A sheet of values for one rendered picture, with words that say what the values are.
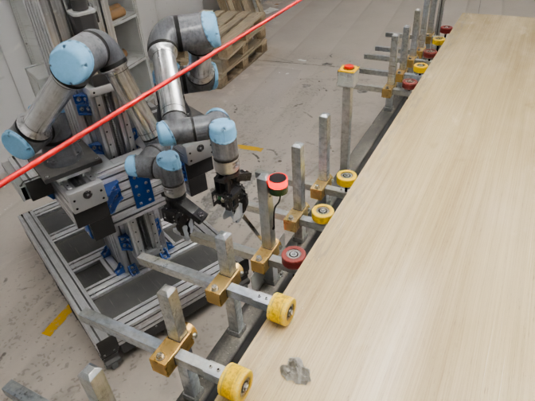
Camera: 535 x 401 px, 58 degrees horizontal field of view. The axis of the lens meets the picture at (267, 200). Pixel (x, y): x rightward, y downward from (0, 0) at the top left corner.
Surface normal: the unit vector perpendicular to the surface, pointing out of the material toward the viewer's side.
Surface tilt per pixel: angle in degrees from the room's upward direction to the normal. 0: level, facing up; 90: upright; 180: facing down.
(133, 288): 0
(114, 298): 0
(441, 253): 0
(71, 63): 85
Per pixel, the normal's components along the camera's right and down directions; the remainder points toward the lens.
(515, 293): -0.06, -0.80
